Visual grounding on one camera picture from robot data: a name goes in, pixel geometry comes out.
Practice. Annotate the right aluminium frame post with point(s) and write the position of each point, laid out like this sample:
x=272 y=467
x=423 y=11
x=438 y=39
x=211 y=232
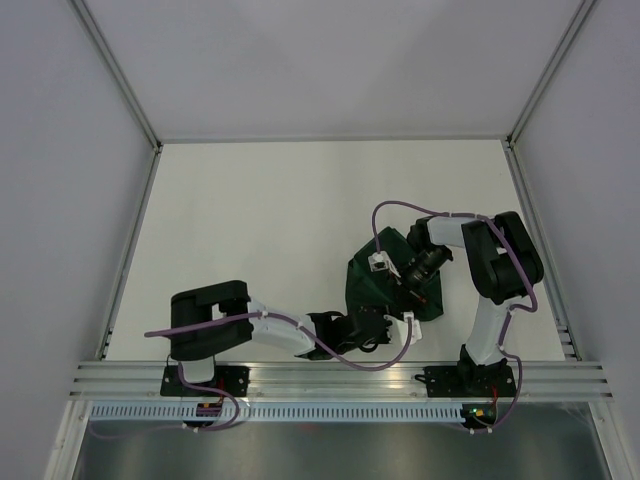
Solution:
x=568 y=38

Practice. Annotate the dark green cloth napkin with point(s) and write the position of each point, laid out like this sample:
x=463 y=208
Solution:
x=367 y=289

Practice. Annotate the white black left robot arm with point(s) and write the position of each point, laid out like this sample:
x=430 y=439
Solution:
x=308 y=338

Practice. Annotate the aluminium frame post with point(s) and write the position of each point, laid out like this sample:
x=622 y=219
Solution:
x=568 y=38
x=97 y=38

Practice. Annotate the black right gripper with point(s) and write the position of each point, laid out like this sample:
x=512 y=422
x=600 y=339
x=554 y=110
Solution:
x=416 y=293

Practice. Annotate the aluminium front rail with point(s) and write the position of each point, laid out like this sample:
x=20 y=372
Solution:
x=540 y=381

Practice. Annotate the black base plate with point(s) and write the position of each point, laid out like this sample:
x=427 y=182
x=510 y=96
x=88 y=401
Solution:
x=452 y=382
x=231 y=379

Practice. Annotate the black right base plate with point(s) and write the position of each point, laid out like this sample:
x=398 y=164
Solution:
x=452 y=382

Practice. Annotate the white slotted cable duct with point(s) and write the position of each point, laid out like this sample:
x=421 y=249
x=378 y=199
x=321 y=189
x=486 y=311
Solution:
x=280 y=412

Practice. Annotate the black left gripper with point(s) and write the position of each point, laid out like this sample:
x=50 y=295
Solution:
x=385 y=339

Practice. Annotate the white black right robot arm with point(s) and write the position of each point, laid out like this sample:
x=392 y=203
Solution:
x=504 y=267

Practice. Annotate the left aluminium frame post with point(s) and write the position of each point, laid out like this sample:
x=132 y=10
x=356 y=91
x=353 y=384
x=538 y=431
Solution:
x=97 y=38

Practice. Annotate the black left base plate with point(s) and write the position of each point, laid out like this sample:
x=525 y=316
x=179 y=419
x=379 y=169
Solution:
x=231 y=379

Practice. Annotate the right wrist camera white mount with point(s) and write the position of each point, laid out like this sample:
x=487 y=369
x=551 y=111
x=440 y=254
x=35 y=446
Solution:
x=381 y=262

